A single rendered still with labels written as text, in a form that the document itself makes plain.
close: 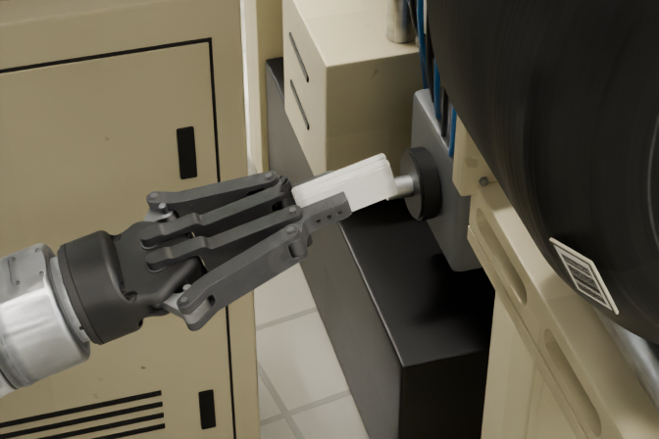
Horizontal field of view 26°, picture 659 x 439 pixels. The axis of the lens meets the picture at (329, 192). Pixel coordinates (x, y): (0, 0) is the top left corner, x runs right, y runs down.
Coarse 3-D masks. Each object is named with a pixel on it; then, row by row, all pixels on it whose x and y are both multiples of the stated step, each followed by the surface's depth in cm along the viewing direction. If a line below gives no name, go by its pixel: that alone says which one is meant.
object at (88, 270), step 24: (96, 240) 97; (120, 240) 101; (168, 240) 99; (72, 264) 96; (96, 264) 96; (120, 264) 99; (144, 264) 98; (192, 264) 97; (72, 288) 96; (96, 288) 96; (120, 288) 97; (144, 288) 97; (168, 288) 96; (96, 312) 96; (120, 312) 96; (144, 312) 97; (168, 312) 97; (96, 336) 97; (120, 336) 99
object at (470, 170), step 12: (456, 120) 133; (456, 132) 134; (468, 132) 132; (456, 144) 135; (468, 144) 132; (456, 156) 135; (468, 156) 133; (480, 156) 134; (456, 168) 136; (468, 168) 134; (480, 168) 135; (456, 180) 137; (468, 180) 135; (480, 180) 135; (492, 180) 136; (468, 192) 136
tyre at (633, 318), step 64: (448, 0) 101; (512, 0) 90; (576, 0) 85; (640, 0) 83; (448, 64) 105; (512, 64) 91; (576, 64) 87; (640, 64) 85; (512, 128) 93; (576, 128) 89; (640, 128) 88; (512, 192) 99; (576, 192) 92; (640, 192) 91; (640, 256) 95; (640, 320) 102
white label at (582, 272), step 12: (552, 240) 96; (564, 252) 96; (576, 252) 95; (564, 264) 98; (576, 264) 96; (588, 264) 94; (576, 276) 98; (588, 276) 96; (600, 276) 95; (576, 288) 100; (588, 288) 98; (600, 288) 96; (600, 300) 98; (612, 300) 97
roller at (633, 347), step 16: (608, 320) 116; (624, 336) 114; (624, 352) 114; (640, 352) 112; (656, 352) 111; (640, 368) 111; (656, 368) 110; (640, 384) 112; (656, 384) 109; (656, 400) 109
